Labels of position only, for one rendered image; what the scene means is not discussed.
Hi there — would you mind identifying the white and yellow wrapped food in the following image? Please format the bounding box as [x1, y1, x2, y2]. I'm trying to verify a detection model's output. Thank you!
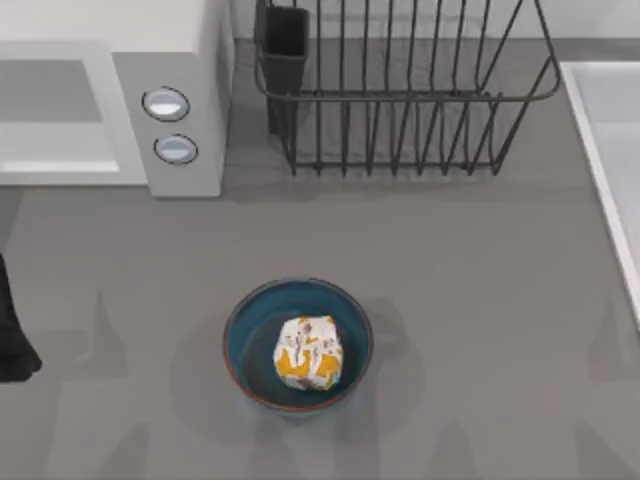
[272, 314, 346, 393]

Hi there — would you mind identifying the round microwave knob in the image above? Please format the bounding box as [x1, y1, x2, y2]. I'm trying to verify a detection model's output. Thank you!
[141, 85, 191, 123]
[153, 133, 199, 166]

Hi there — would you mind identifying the dark wire dish rack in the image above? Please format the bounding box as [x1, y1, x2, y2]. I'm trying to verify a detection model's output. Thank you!
[253, 0, 561, 177]

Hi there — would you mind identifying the black cutlery holder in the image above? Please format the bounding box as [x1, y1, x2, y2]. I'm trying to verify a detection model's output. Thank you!
[254, 0, 311, 135]

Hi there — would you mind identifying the blue bowl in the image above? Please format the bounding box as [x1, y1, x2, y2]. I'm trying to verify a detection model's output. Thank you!
[222, 278, 375, 413]

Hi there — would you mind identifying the pale microwave oven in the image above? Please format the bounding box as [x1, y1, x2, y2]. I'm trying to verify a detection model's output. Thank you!
[0, 0, 236, 199]

